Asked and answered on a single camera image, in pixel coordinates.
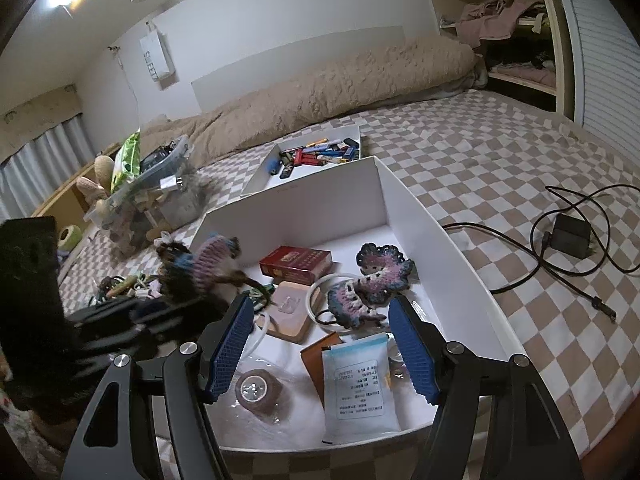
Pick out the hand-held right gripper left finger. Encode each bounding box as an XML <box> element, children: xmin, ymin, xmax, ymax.
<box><xmin>62</xmin><ymin>292</ymin><xmax>256</xmax><ymax>480</ymax></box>

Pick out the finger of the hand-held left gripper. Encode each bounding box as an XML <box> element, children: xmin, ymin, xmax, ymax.
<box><xmin>130</xmin><ymin>294</ymin><xmax>232</xmax><ymax>359</ymax></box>

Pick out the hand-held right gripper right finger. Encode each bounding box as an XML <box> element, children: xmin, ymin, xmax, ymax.
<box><xmin>387</xmin><ymin>295</ymin><xmax>586</xmax><ymax>480</ymax></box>

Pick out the wooden rounded square lid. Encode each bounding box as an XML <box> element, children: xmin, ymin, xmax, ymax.
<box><xmin>264</xmin><ymin>280</ymin><xmax>317</xmax><ymax>344</ymax></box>

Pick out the brown bandage roll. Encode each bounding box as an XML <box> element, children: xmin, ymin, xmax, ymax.
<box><xmin>235</xmin><ymin>368</ymin><xmax>284</xmax><ymax>427</ymax></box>

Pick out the white blue pouch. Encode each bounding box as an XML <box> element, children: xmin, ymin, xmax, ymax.
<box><xmin>320</xmin><ymin>332</ymin><xmax>404</xmax><ymax>437</ymax></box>

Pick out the dark crocheted pouch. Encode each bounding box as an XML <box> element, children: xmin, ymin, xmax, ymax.
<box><xmin>154</xmin><ymin>232</ymin><xmax>271</xmax><ymax>311</ymax></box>

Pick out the brown card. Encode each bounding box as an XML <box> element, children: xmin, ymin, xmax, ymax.
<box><xmin>300</xmin><ymin>344</ymin><xmax>346</xmax><ymax>413</ymax></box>

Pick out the white silicone ring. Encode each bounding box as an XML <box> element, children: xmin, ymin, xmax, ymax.
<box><xmin>305</xmin><ymin>272</ymin><xmax>362</xmax><ymax>334</ymax></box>

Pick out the red cigarette box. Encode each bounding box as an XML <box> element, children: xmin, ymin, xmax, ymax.
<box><xmin>258</xmin><ymin>245</ymin><xmax>334</xmax><ymax>284</ymax></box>

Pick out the white shoe box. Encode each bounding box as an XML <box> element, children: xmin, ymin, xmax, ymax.
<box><xmin>192</xmin><ymin>156</ymin><xmax>526</xmax><ymax>456</ymax></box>

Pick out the green avocado plush toy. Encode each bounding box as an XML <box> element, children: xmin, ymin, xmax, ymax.
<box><xmin>56</xmin><ymin>224</ymin><xmax>84</xmax><ymax>252</ymax></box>

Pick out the wooden bedside shelf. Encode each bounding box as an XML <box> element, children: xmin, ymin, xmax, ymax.
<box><xmin>31</xmin><ymin>141</ymin><xmax>126</xmax><ymax>246</ymax></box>

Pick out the pink blue crocheted doily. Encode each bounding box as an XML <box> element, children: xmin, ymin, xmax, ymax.
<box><xmin>326</xmin><ymin>242</ymin><xmax>417</xmax><ymax>330</ymax></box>

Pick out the clear plastic bag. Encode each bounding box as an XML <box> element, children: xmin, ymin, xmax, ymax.
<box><xmin>220</xmin><ymin>355</ymin><xmax>331</xmax><ymax>448</ymax></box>

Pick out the grey curtain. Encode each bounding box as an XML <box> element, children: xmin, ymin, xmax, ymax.
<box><xmin>0</xmin><ymin>114</ymin><xmax>97</xmax><ymax>222</ymax></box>

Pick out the clear plastic storage bin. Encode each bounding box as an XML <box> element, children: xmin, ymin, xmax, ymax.
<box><xmin>82</xmin><ymin>135</ymin><xmax>213</xmax><ymax>256</ymax></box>

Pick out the brown plush toy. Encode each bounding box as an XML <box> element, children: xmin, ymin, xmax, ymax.
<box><xmin>77</xmin><ymin>154</ymin><xmax>117</xmax><ymax>211</ymax></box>

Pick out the green wet wipes packet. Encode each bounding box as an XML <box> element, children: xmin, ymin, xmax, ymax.
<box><xmin>111</xmin><ymin>129</ymin><xmax>143</xmax><ymax>195</ymax></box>

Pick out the beige curtain valance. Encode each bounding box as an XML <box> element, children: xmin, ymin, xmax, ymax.
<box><xmin>0</xmin><ymin>86</ymin><xmax>85</xmax><ymax>163</ymax></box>

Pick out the white box lid tray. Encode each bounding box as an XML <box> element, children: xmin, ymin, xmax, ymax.
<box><xmin>240</xmin><ymin>124</ymin><xmax>362</xmax><ymax>198</ymax></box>

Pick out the pile of colourful lighters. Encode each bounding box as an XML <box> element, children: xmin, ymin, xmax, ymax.
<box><xmin>267</xmin><ymin>137</ymin><xmax>358</xmax><ymax>178</ymax></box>

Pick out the white hanging paper bag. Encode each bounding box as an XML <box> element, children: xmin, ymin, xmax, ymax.
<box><xmin>137</xmin><ymin>21</ymin><xmax>177</xmax><ymax>92</ymax></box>

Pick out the beige quilt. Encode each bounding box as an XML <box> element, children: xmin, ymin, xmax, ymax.
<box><xmin>135</xmin><ymin>35</ymin><xmax>482</xmax><ymax>173</ymax></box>

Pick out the white headboard panel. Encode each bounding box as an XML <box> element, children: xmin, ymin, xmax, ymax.
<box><xmin>191</xmin><ymin>25</ymin><xmax>407</xmax><ymax>113</ymax></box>

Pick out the built-in closet shelf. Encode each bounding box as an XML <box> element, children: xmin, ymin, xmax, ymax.
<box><xmin>428</xmin><ymin>0</ymin><xmax>572</xmax><ymax>112</ymax></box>

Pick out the white slatted sliding door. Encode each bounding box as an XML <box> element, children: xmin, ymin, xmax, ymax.
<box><xmin>545</xmin><ymin>0</ymin><xmax>640</xmax><ymax>183</ymax></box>

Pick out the pink clothes pile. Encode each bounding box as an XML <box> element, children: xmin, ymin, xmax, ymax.
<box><xmin>457</xmin><ymin>0</ymin><xmax>547</xmax><ymax>43</ymax></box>

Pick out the black power adapter with cable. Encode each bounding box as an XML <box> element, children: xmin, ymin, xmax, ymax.
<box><xmin>440</xmin><ymin>185</ymin><xmax>640</xmax><ymax>323</ymax></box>

